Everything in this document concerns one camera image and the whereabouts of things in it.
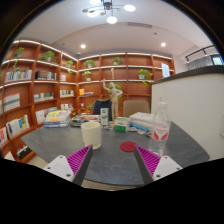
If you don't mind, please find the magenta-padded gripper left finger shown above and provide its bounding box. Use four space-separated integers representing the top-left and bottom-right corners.
43 144 95 187

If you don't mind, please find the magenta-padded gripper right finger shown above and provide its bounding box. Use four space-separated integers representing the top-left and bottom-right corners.
133 144 183 185

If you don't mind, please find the clear plastic water bottle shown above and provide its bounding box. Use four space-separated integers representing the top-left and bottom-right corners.
150 101 172 156

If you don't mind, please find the flat round red coaster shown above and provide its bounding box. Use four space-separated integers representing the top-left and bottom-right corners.
119 141 138 153

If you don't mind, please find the cream paper cup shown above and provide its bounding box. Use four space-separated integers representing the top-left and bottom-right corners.
80 121 103 150

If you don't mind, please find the colourful book stack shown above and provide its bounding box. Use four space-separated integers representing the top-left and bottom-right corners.
43 109 72 129

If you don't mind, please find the low stack of magazines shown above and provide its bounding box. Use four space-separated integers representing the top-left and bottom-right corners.
69 113 101 128

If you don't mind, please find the green and white box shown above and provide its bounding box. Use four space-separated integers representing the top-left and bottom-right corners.
114 116 131 133

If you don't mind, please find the beige chair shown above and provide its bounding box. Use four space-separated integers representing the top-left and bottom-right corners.
122 99 151 118

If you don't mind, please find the ceiling air vent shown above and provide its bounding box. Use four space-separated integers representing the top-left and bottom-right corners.
127 21 153 29

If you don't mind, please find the ceiling lamp with round bulbs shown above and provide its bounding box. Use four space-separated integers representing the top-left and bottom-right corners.
81 0 137 25

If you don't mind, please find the wooden wall shelf unit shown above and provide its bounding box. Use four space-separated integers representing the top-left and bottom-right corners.
0 39 176 164

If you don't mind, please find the black curtain rail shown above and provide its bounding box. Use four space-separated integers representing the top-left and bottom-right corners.
184 44 216 64

